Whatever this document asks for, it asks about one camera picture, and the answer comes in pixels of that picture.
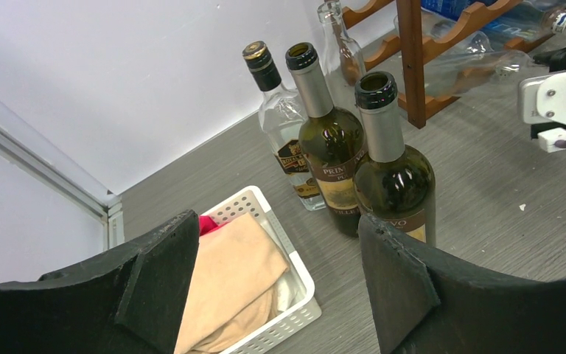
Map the clear glass bottle front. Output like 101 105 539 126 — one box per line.
421 9 494 55

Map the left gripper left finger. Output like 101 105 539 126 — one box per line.
0 210 199 353

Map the tall clear glass bottle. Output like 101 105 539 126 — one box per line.
317 1 366 115

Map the green wine bottle middle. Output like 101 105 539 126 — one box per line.
285 42 366 237

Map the clear whisky bottle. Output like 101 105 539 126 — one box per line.
242 41 325 211

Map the blue square glass bottle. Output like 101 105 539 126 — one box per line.
421 1 566 47

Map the white plastic basket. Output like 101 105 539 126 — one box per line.
205 185 322 353

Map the beige folded cloth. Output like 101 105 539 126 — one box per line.
174 214 288 353

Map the wooden wine rack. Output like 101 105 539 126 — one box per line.
366 1 543 128

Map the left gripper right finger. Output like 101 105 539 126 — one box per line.
358 215 566 353

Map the white cloth in basket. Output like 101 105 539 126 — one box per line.
276 274 306 314

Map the green wine bottle front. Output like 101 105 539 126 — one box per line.
353 71 436 246

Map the red cloth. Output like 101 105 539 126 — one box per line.
199 215 221 236

